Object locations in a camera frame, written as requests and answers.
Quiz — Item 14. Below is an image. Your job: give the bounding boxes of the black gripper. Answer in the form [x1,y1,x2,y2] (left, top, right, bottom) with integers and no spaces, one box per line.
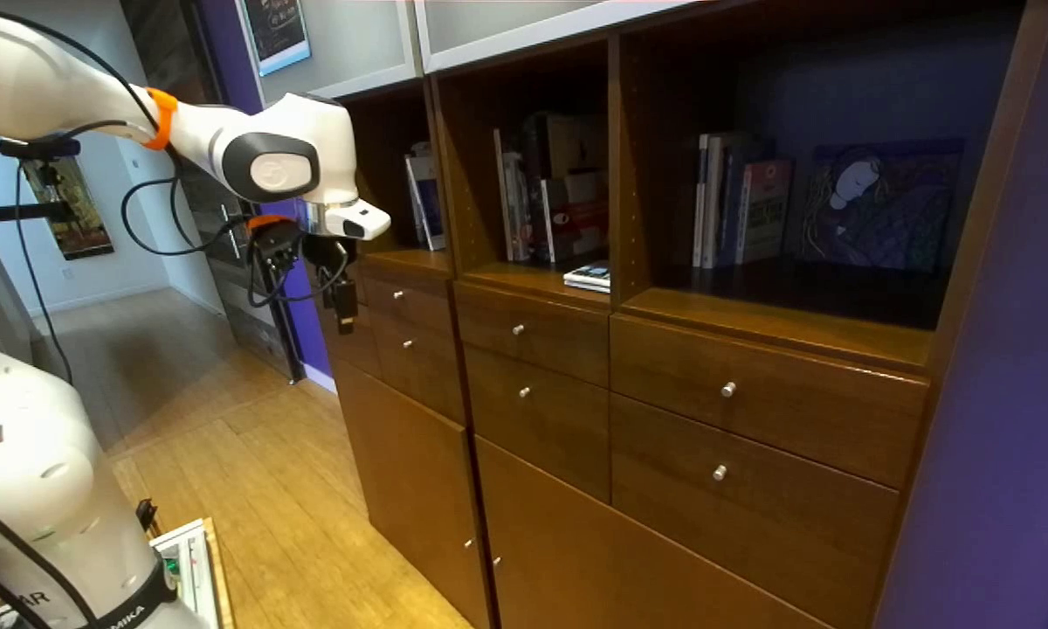
[307,236,356,330]

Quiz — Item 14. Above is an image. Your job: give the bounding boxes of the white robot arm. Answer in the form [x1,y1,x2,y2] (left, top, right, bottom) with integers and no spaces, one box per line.
[0,10,390,629]

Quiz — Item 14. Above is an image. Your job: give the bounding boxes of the books in left shelf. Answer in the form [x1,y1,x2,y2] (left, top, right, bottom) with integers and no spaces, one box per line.
[405,142,448,251]

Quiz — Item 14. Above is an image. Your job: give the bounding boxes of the books in shelf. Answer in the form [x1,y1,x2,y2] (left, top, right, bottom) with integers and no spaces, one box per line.
[405,142,448,251]
[494,112,607,270]
[693,131,794,270]

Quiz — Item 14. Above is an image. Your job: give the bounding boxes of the framed poster top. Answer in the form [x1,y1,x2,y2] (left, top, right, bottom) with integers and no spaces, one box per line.
[239,0,310,76]

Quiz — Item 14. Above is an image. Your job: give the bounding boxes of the books in middle shelf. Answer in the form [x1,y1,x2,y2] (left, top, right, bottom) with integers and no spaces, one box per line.
[494,112,607,270]

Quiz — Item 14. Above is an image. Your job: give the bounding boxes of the small flat box on shelf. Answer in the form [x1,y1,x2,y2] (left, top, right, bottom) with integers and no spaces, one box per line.
[561,260,610,293]

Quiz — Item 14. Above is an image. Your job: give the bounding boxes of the wooden shelf cabinet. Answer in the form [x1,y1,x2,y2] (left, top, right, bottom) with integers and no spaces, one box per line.
[328,0,1048,629]

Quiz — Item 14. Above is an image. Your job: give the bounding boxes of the white box on floor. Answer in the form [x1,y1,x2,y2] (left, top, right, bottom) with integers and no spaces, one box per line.
[153,518,234,629]

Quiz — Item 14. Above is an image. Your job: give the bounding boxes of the books in right shelf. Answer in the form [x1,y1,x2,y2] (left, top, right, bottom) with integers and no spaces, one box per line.
[693,131,794,270]

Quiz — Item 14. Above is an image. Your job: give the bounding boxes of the dark blue picture book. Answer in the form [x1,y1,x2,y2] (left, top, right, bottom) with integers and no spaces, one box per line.
[788,139,965,273]

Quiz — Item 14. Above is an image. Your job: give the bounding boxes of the framed wall picture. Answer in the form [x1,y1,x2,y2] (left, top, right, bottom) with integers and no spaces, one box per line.
[28,157,112,258]

